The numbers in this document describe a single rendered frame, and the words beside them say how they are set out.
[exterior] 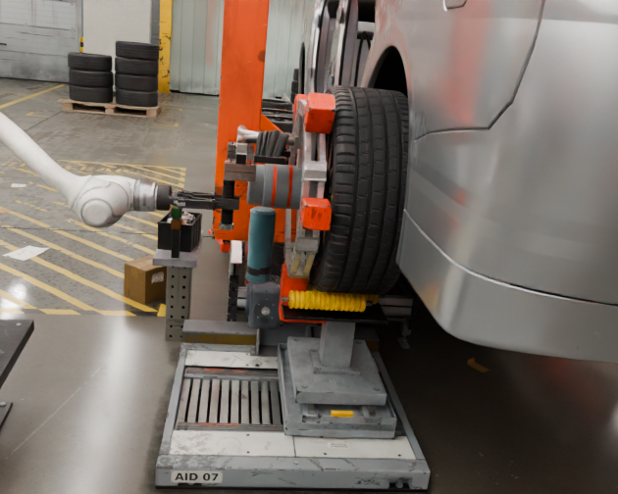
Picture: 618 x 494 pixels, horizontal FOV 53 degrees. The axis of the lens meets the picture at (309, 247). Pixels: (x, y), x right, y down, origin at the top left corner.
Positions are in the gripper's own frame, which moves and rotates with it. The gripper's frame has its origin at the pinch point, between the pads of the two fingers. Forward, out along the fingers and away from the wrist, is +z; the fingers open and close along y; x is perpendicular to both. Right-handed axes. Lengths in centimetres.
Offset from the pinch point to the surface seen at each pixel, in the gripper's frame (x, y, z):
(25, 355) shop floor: -83, -55, -77
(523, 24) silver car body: 53, 73, 48
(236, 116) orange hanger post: 18, -60, 1
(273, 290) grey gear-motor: -43, -40, 19
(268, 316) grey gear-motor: -53, -39, 18
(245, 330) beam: -70, -60, 10
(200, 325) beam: -70, -63, -9
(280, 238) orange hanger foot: -29, -60, 21
